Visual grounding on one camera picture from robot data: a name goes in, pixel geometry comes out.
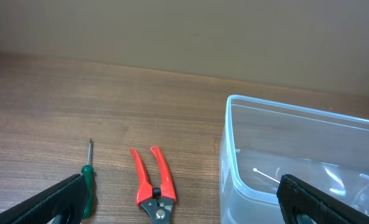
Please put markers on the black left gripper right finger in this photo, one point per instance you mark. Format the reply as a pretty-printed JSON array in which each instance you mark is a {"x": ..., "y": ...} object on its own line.
[{"x": 302, "y": 203}]

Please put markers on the clear plastic container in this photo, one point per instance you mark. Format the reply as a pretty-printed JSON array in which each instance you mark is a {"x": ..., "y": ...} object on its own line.
[{"x": 263, "y": 140}]

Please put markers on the red handled pruning shears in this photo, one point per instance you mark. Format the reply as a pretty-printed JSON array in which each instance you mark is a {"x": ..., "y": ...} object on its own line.
[{"x": 156, "y": 202}]

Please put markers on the green handled screwdriver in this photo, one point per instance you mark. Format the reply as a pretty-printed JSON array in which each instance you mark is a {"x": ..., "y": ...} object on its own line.
[{"x": 88, "y": 173}]

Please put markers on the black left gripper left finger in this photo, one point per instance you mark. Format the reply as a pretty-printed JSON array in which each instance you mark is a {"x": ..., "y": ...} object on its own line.
[{"x": 63, "y": 202}]

